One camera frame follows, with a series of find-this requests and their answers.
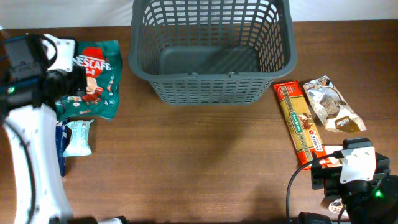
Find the blue tissue pack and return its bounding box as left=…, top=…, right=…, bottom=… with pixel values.
left=55, top=119, right=69, bottom=177

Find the large beige snack bag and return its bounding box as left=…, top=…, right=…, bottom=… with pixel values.
left=323, top=157, right=343, bottom=215

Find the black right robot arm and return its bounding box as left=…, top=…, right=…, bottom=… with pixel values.
left=309, top=153, right=397, bottom=223

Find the pale green wrapped bar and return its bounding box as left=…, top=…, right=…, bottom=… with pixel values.
left=63, top=119, right=94, bottom=157

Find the orange spaghetti packet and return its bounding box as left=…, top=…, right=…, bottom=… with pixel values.
left=273, top=81, right=326, bottom=164

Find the small beige snack pouch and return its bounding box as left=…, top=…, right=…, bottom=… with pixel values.
left=303, top=75, right=367, bottom=133

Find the grey plastic basket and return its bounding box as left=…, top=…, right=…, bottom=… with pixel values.
left=128, top=0, right=297, bottom=105

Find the green Nescafe coffee bag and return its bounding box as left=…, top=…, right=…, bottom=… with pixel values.
left=56, top=40, right=123, bottom=121

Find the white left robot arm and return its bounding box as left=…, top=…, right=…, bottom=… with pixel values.
left=1, top=67, right=97, bottom=223

